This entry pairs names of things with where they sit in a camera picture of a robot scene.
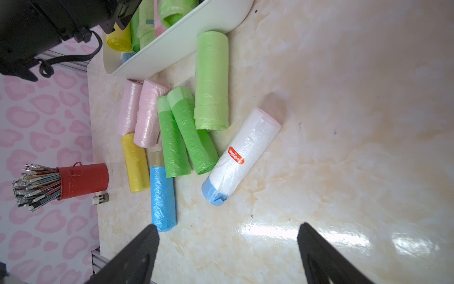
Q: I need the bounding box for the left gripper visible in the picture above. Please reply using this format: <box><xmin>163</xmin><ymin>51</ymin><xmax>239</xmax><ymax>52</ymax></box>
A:
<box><xmin>1</xmin><ymin>0</ymin><xmax>141</xmax><ymax>82</ymax></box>

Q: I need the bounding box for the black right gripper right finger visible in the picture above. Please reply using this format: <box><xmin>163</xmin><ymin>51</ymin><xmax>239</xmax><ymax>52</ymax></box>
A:
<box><xmin>297</xmin><ymin>222</ymin><xmax>371</xmax><ymax>284</ymax></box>

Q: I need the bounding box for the light green roll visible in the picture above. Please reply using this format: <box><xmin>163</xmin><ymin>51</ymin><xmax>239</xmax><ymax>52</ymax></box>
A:
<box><xmin>158</xmin><ymin>0</ymin><xmax>199</xmax><ymax>29</ymax></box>
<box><xmin>194</xmin><ymin>31</ymin><xmax>229</xmax><ymax>131</ymax></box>

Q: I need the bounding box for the green trash bag roll left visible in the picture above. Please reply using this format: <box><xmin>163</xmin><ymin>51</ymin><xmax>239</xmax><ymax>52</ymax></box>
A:
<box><xmin>157</xmin><ymin>95</ymin><xmax>192</xmax><ymax>178</ymax></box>

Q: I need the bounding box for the bundle of pens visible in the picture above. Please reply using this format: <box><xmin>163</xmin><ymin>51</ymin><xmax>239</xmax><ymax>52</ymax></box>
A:
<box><xmin>13</xmin><ymin>163</ymin><xmax>63</xmax><ymax>213</ymax></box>

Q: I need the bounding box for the white roll with blue end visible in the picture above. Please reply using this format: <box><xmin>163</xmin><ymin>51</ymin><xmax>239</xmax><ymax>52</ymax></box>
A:
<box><xmin>202</xmin><ymin>108</ymin><xmax>281</xmax><ymax>206</ymax></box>

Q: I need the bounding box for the green trash bag roll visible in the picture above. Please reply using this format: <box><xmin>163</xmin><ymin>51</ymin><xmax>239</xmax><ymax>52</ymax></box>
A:
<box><xmin>157</xmin><ymin>95</ymin><xmax>192</xmax><ymax>178</ymax></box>
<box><xmin>167</xmin><ymin>86</ymin><xmax>219</xmax><ymax>175</ymax></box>

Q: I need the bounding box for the pink trash bag roll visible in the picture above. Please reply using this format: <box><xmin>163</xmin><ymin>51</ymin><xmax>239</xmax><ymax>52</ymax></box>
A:
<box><xmin>134</xmin><ymin>79</ymin><xmax>170</xmax><ymax>149</ymax></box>
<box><xmin>117</xmin><ymin>80</ymin><xmax>143</xmax><ymax>136</ymax></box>

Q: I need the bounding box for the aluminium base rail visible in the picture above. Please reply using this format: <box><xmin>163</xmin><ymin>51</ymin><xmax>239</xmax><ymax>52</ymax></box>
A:
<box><xmin>91</xmin><ymin>247</ymin><xmax>110</xmax><ymax>274</ymax></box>

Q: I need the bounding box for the white plastic storage box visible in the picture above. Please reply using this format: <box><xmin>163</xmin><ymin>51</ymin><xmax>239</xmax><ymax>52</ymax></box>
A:
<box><xmin>102</xmin><ymin>0</ymin><xmax>254</xmax><ymax>80</ymax></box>

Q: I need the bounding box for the pink trash bag roll left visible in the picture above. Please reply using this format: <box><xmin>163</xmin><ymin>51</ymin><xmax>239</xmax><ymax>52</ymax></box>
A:
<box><xmin>117</xmin><ymin>80</ymin><xmax>143</xmax><ymax>136</ymax></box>

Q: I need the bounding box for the pink trash bag roll right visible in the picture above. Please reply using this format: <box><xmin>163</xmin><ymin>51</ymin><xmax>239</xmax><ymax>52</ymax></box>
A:
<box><xmin>134</xmin><ymin>79</ymin><xmax>170</xmax><ymax>149</ymax></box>

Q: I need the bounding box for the bright green roll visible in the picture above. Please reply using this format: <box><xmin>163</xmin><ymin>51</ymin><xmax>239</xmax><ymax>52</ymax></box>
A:
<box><xmin>130</xmin><ymin>9</ymin><xmax>140</xmax><ymax>53</ymax></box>

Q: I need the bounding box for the blue trash bag roll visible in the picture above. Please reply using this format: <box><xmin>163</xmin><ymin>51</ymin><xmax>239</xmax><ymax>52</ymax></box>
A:
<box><xmin>148</xmin><ymin>151</ymin><xmax>177</xmax><ymax>233</ymax></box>

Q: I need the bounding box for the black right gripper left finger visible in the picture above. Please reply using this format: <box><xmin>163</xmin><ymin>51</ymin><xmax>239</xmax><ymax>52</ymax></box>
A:
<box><xmin>88</xmin><ymin>224</ymin><xmax>160</xmax><ymax>284</ymax></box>

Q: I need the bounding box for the small white clip object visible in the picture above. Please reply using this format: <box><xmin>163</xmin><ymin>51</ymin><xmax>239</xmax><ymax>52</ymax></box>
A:
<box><xmin>92</xmin><ymin>193</ymin><xmax>109</xmax><ymax>205</ymax></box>

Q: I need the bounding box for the yellow trash bag roll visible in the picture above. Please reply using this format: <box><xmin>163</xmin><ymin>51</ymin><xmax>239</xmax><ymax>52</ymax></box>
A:
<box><xmin>121</xmin><ymin>133</ymin><xmax>150</xmax><ymax>193</ymax></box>
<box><xmin>106</xmin><ymin>23</ymin><xmax>132</xmax><ymax>53</ymax></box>

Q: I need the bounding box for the red pen holder cup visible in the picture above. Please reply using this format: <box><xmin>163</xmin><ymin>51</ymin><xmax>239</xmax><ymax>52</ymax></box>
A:
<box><xmin>58</xmin><ymin>162</ymin><xmax>109</xmax><ymax>200</ymax></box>

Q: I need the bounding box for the green trash bag roll right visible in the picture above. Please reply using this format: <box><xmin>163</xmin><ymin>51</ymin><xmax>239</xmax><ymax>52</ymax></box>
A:
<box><xmin>167</xmin><ymin>86</ymin><xmax>219</xmax><ymax>175</ymax></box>

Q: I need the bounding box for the pink roll with white label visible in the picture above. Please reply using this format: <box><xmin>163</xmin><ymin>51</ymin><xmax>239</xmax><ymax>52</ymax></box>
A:
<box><xmin>154</xmin><ymin>0</ymin><xmax>166</xmax><ymax>37</ymax></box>

